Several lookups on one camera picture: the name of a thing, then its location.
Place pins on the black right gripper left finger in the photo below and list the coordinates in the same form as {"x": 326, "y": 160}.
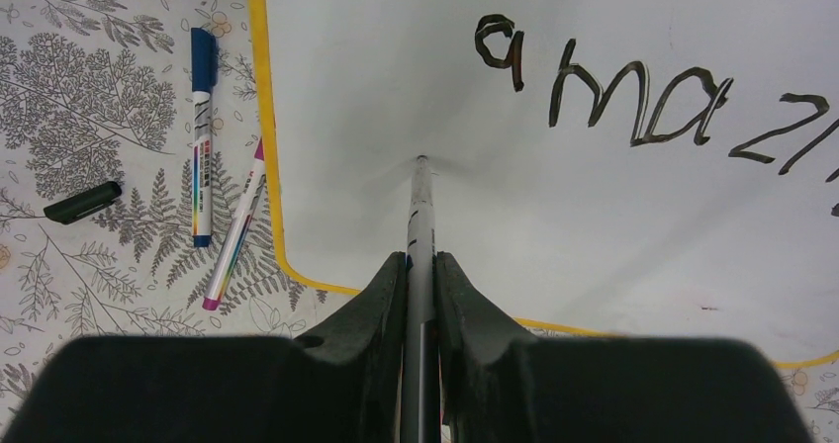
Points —
{"x": 336, "y": 382}

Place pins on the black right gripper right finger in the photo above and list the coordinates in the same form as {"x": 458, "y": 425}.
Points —
{"x": 503, "y": 383}

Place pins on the black capped marker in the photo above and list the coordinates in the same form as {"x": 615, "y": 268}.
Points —
{"x": 420, "y": 381}

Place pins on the yellow framed whiteboard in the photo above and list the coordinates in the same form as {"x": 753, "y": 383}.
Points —
{"x": 648, "y": 167}

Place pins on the black marker cap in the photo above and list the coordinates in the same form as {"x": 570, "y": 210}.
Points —
{"x": 84, "y": 204}

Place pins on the magenta capped white marker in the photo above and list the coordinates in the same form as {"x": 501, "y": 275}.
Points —
{"x": 235, "y": 238}

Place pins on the blue capped white marker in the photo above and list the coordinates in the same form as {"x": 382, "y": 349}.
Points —
{"x": 203, "y": 56}

